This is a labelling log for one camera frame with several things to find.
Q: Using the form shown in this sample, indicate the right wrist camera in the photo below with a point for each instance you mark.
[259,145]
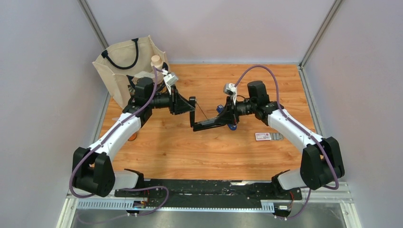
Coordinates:
[230,89]

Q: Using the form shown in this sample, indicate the white paper in bag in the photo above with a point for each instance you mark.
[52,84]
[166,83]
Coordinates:
[143,74]

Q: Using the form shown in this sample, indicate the aluminium rail frame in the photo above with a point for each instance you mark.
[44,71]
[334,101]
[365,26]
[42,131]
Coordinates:
[340,198]

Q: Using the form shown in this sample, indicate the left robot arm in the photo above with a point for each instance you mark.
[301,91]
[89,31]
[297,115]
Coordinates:
[92,169]

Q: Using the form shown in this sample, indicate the cream canvas tote bag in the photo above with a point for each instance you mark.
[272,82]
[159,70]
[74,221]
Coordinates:
[119,62]

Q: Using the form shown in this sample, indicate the black stapler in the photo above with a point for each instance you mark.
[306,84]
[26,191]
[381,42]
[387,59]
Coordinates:
[205,124]

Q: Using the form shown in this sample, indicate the beige bottle in bag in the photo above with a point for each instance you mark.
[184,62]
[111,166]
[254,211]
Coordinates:
[157,62]

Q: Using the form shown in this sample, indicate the blue tape dispenser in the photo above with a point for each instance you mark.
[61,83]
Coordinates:
[220,109]

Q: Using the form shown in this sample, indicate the orange pump bottle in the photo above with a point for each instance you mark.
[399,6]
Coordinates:
[132,137]

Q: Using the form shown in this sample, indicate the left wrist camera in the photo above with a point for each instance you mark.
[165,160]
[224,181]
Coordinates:
[170,79]

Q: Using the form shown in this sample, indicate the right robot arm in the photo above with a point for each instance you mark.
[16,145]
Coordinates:
[321,161]

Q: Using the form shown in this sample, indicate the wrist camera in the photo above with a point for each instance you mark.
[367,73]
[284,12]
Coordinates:
[230,89]
[170,79]

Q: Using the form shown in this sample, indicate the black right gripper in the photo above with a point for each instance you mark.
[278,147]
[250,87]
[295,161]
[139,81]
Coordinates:
[230,110]

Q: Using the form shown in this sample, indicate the red white staple box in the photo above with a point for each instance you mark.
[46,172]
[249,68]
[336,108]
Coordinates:
[263,137]

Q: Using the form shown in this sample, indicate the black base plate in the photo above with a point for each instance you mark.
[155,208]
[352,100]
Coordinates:
[208,194]

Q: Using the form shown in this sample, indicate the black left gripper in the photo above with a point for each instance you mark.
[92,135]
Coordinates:
[177,104]

